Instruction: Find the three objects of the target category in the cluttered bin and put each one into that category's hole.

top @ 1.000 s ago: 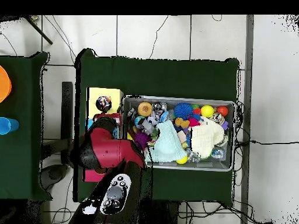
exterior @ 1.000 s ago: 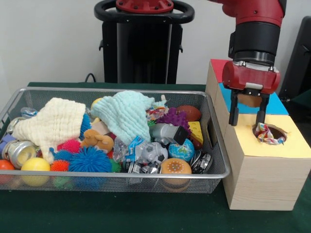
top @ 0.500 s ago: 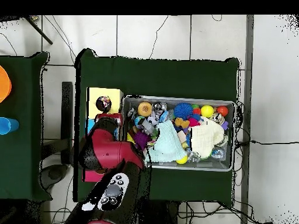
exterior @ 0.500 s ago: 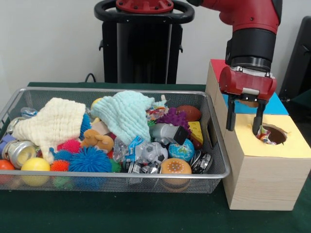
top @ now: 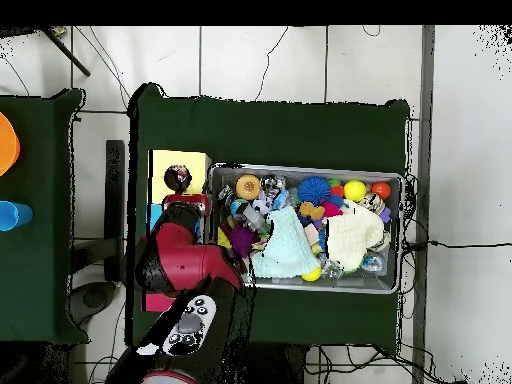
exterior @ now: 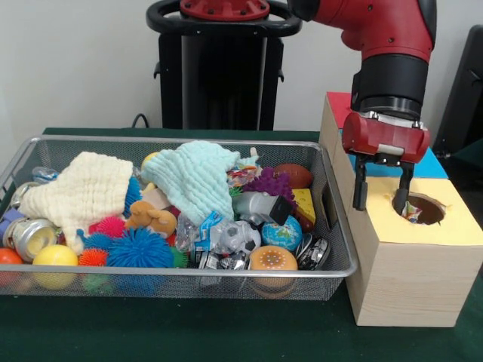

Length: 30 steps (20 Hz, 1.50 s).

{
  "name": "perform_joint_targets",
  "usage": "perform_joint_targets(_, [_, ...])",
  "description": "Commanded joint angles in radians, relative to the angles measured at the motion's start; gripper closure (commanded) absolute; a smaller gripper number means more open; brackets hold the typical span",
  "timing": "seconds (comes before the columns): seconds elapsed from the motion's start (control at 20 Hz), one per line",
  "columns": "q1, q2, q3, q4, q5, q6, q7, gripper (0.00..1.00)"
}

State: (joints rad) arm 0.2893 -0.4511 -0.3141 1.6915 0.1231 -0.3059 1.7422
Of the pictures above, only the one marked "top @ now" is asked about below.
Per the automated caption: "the orange smooth ball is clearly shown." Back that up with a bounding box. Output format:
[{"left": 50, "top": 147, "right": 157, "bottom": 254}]
[{"left": 370, "top": 180, "right": 392, "bottom": 201}]

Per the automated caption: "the orange plastic object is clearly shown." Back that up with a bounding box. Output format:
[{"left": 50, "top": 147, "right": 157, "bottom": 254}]
[{"left": 0, "top": 111, "right": 21, "bottom": 177}]

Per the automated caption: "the blue globe ball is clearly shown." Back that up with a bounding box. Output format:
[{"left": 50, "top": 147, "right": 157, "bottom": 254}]
[{"left": 229, "top": 198, "right": 250, "bottom": 217}]

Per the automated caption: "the large blue spiky ball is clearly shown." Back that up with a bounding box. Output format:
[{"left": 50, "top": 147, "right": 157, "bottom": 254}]
[{"left": 296, "top": 175, "right": 332, "bottom": 206}]

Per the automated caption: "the black rod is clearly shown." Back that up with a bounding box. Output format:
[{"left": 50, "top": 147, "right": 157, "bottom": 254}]
[{"left": 41, "top": 26, "right": 92, "bottom": 77}]

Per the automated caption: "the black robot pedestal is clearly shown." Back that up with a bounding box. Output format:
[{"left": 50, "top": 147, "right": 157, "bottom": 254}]
[{"left": 251, "top": 341, "right": 309, "bottom": 384}]

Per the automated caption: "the cream muslin cloth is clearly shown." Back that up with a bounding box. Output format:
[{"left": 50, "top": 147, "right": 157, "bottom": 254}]
[{"left": 321, "top": 199, "right": 386, "bottom": 273}]

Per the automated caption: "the black flat panel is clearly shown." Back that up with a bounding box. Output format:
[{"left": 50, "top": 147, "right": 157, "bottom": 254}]
[{"left": 104, "top": 139, "right": 126, "bottom": 283}]

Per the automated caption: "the blue plastic cup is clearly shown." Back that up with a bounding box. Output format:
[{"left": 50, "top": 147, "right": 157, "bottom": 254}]
[{"left": 0, "top": 200, "right": 34, "bottom": 232}]

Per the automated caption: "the toy burger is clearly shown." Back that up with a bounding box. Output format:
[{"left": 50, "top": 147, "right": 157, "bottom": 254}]
[{"left": 234, "top": 174, "right": 262, "bottom": 201}]

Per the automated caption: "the black floor cable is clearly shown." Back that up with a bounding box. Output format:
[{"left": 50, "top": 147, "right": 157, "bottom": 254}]
[{"left": 427, "top": 239, "right": 512, "bottom": 249}]

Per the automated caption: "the wooden box with three holes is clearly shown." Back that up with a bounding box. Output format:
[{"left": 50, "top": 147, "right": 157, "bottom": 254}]
[{"left": 141, "top": 149, "right": 212, "bottom": 313}]

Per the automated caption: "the purple spiky ball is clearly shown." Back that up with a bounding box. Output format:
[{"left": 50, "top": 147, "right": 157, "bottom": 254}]
[{"left": 228, "top": 224, "right": 258, "bottom": 259}]

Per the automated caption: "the dark green table cloth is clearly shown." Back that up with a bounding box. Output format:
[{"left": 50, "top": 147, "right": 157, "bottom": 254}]
[
  {"left": 125, "top": 82, "right": 411, "bottom": 355},
  {"left": 0, "top": 88, "right": 90, "bottom": 346}
]

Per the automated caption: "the light blue muslin cloth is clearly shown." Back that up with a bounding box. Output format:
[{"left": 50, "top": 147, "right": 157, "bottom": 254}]
[{"left": 249, "top": 204, "right": 323, "bottom": 280}]

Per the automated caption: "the shallow metal mesh bin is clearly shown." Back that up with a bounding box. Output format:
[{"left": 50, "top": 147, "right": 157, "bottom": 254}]
[{"left": 208, "top": 161, "right": 405, "bottom": 295}]

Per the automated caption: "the grey round base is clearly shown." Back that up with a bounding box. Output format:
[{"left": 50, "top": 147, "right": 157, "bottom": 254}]
[{"left": 69, "top": 281, "right": 118, "bottom": 326}]

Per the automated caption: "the yellow smooth ball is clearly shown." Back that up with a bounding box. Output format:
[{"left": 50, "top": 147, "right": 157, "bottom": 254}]
[{"left": 343, "top": 179, "right": 368, "bottom": 203}]

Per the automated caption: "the multicoloured knotted cloth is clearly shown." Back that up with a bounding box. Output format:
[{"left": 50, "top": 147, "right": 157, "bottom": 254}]
[{"left": 164, "top": 164, "right": 193, "bottom": 193}]

